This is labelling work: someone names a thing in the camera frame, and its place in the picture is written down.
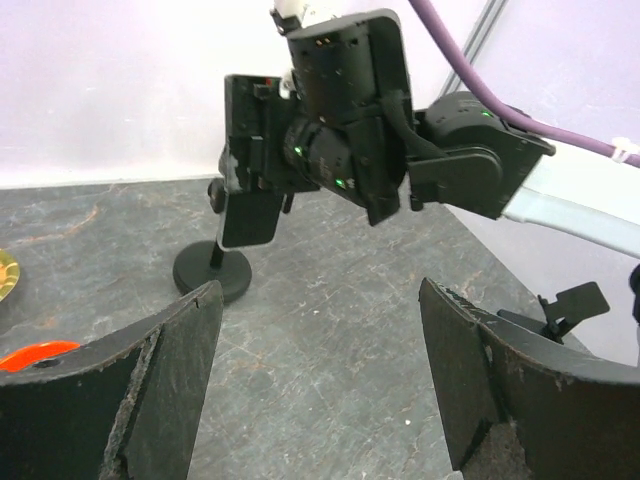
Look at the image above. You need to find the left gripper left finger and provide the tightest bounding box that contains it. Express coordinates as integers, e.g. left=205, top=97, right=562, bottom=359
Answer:
left=1, top=281, right=223, bottom=479

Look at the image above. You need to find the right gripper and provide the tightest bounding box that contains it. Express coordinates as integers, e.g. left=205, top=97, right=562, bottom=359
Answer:
left=219, top=74, right=319, bottom=195

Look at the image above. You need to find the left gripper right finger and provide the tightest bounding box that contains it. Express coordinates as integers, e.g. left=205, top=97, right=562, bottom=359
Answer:
left=419, top=278, right=639, bottom=479

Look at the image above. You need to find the black folding phone stand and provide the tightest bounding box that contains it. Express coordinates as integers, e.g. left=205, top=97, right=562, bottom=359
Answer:
left=497, top=281, right=610, bottom=345

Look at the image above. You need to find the black round-base phone stand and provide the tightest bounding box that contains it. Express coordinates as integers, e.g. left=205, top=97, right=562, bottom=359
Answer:
left=172, top=178, right=296, bottom=304

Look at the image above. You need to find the black phone clear case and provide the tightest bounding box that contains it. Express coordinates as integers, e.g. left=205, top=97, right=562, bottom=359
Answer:
left=217, top=192, right=284, bottom=250

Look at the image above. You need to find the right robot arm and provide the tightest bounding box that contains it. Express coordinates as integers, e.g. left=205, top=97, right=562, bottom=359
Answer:
left=209, top=1, right=639, bottom=257

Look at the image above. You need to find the orange bowl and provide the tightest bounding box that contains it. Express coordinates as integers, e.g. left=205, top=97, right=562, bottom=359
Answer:
left=0, top=340, right=80, bottom=373

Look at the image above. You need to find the yellow woven bamboo basket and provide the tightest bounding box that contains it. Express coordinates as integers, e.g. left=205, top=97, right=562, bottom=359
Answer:
left=0, top=249, right=21, bottom=301

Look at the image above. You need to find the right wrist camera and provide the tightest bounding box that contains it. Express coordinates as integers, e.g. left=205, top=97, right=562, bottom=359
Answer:
left=269, top=0, right=351, bottom=31

